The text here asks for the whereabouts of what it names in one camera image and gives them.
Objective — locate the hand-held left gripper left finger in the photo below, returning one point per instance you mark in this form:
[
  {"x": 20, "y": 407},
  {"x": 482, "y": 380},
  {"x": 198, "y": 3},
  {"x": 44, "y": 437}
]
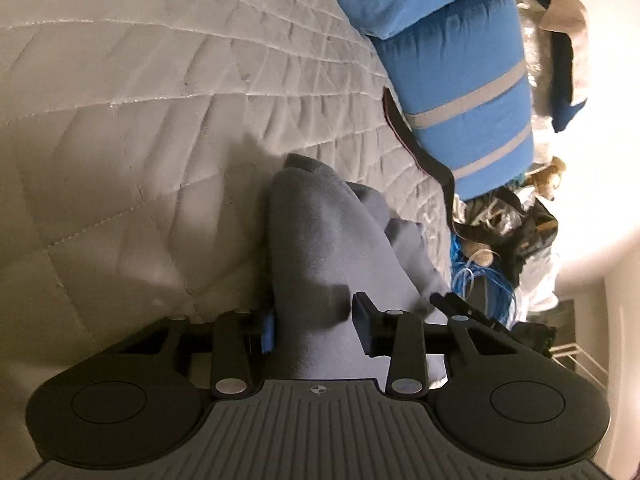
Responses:
[{"x": 267, "y": 332}]

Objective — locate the crinkled silver plastic bag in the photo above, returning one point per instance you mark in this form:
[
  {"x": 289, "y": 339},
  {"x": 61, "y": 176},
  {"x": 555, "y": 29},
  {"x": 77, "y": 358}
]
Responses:
[{"x": 535, "y": 60}]

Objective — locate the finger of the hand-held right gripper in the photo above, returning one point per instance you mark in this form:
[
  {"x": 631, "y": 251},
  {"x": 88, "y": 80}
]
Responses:
[{"x": 465, "y": 307}]

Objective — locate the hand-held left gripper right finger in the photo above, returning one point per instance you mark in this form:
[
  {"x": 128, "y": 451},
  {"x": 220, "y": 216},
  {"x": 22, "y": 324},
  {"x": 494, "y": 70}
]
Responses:
[{"x": 365, "y": 322}]

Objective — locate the dark blue cloth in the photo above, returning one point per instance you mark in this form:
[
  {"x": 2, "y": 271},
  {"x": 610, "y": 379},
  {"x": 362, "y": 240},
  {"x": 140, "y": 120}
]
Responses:
[{"x": 562, "y": 100}]

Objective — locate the brown plush toy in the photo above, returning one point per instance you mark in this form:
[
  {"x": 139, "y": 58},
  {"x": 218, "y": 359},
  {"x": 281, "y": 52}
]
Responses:
[{"x": 479, "y": 254}]

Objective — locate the cardboard box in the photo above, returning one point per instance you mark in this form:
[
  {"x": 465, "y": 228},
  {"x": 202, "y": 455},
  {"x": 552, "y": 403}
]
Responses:
[{"x": 567, "y": 15}]

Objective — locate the grey-blue garment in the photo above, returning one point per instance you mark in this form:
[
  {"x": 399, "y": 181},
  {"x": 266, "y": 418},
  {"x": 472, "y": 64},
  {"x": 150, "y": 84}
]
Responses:
[{"x": 310, "y": 240}]

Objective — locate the grey quilted bedspread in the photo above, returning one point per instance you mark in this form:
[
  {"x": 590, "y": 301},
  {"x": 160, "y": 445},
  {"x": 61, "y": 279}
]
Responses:
[{"x": 150, "y": 110}]

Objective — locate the black bag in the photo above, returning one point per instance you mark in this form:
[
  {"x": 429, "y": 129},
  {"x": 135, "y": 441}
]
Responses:
[{"x": 535, "y": 230}]

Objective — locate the white plastic bag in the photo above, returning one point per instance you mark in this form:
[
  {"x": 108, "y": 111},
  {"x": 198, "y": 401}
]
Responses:
[{"x": 542, "y": 280}]

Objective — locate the brown teddy bear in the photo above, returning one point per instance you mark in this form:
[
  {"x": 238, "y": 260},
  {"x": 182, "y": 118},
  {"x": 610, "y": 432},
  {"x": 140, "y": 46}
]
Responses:
[{"x": 547, "y": 177}]

